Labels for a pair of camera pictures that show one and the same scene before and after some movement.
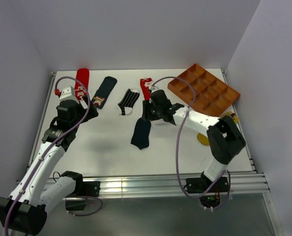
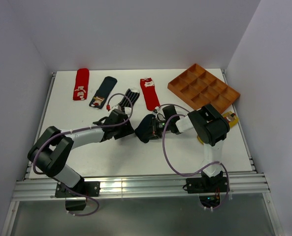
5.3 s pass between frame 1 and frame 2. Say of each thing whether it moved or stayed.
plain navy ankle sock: moved
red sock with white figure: stayed
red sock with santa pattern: stayed
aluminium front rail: stayed
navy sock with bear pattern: stayed
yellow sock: stayed
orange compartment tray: stayed
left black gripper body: moved
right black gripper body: moved
